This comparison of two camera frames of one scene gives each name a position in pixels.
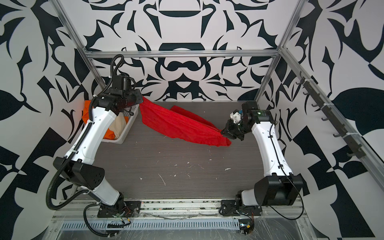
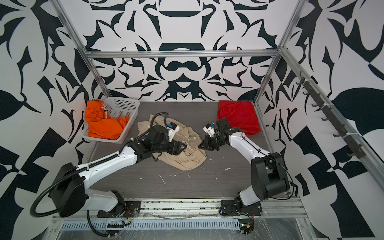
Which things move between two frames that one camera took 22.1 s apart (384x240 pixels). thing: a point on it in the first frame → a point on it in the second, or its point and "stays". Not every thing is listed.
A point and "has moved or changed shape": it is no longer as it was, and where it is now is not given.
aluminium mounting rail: x=66 y=209 stays
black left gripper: x=138 y=98 → x=177 y=151
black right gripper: x=229 y=131 → x=209 y=145
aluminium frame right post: x=282 y=44 stays
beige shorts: x=118 y=125 → x=191 y=157
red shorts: x=178 y=123 has moved or changed shape
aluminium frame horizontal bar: x=182 y=53 stays
